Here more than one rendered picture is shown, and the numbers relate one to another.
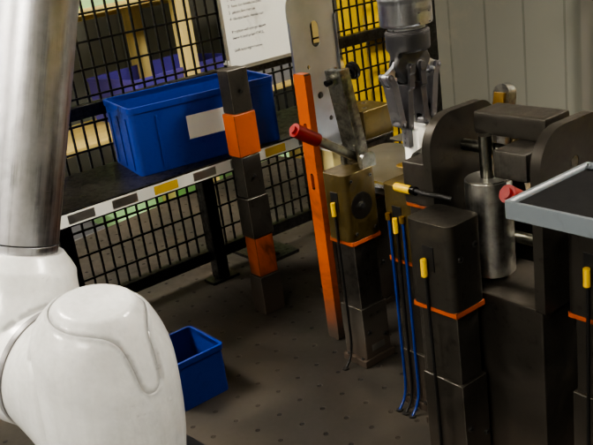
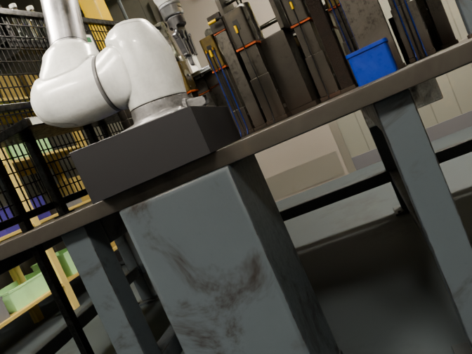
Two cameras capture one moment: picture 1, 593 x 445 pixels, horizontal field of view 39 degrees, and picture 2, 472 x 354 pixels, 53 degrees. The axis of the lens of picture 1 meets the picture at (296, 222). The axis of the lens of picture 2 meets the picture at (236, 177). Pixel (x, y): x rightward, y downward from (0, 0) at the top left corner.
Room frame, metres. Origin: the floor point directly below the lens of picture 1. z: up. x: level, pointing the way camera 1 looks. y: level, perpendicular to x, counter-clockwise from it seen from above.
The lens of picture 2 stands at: (-0.28, 0.76, 0.71)
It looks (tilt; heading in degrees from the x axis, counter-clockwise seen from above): 5 degrees down; 331
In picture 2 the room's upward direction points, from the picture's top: 24 degrees counter-clockwise
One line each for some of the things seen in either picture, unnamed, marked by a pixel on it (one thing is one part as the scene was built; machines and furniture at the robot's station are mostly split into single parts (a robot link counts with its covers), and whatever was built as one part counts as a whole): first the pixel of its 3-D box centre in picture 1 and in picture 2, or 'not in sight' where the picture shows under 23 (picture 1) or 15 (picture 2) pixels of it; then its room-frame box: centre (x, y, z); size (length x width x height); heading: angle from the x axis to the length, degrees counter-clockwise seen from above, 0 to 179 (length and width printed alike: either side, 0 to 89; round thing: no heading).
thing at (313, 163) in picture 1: (319, 212); not in sight; (1.40, -0.04, 0.95); 0.03 x 0.01 x 0.50; 36
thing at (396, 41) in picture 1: (409, 54); (179, 28); (1.41, -0.23, 1.20); 0.08 x 0.07 x 0.09; 126
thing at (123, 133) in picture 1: (192, 119); not in sight; (1.65, 0.18, 1.10); 0.30 x 0.17 x 0.13; 116
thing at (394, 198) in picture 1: (417, 297); (229, 86); (1.14, -0.17, 0.88); 0.11 x 0.07 x 0.37; 126
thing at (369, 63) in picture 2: not in sight; (372, 62); (0.60, -0.27, 0.75); 0.11 x 0.10 x 0.09; 36
